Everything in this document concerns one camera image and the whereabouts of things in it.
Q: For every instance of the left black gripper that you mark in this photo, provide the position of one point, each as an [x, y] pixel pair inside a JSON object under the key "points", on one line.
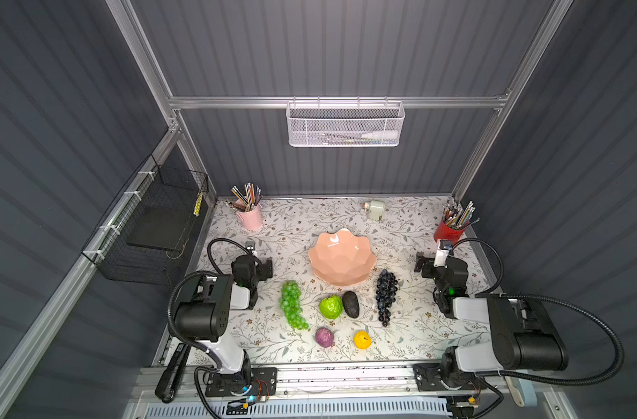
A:
{"points": [[266, 269]]}

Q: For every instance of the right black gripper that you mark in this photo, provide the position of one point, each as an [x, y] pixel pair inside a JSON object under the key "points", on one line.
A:
{"points": [[423, 264]]}

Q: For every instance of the green grape bunch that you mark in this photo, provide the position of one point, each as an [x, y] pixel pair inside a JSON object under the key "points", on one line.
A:
{"points": [[290, 305]]}

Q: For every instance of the dark purple grape bunch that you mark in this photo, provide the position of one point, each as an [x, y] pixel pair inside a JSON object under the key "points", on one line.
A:
{"points": [[386, 290]]}

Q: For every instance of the bright green custard apple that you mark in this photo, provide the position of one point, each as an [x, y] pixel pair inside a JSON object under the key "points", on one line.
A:
{"points": [[331, 307]]}

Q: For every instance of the dark brown avocado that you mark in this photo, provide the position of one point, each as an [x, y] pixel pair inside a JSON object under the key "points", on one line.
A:
{"points": [[351, 304]]}

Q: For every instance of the purple round fruit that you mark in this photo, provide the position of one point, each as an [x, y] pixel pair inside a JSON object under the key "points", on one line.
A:
{"points": [[324, 337]]}

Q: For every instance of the yellow pear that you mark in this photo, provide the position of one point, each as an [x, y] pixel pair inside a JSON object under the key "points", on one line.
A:
{"points": [[362, 340]]}

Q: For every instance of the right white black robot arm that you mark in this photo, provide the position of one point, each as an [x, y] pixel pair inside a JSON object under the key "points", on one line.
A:
{"points": [[522, 336]]}

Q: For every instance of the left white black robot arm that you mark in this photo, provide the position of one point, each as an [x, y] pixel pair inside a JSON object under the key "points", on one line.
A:
{"points": [[200, 304]]}

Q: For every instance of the pink scalloped fruit bowl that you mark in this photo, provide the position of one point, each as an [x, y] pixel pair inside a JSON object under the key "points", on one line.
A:
{"points": [[342, 258]]}

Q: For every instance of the red pencil cup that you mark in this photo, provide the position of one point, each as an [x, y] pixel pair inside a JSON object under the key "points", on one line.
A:
{"points": [[445, 232]]}

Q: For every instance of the pink pencil cup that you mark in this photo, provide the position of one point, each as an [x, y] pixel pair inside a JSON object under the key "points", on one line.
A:
{"points": [[251, 220]]}

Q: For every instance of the pencils in red cup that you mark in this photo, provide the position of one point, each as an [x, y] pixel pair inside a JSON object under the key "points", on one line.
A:
{"points": [[459, 217]]}

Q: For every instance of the pencils in pink cup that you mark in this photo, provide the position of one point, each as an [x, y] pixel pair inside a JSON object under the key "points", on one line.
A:
{"points": [[247, 197]]}

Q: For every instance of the white floor vent grille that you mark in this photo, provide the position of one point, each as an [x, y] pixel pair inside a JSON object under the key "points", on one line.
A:
{"points": [[384, 407]]}

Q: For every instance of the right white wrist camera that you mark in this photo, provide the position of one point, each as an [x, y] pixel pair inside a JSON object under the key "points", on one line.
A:
{"points": [[444, 248]]}

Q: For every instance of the black wire wall basket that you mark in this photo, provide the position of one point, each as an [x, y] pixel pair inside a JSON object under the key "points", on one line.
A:
{"points": [[152, 231]]}

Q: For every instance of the white wire mesh basket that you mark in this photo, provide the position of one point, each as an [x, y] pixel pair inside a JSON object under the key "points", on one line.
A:
{"points": [[348, 124]]}

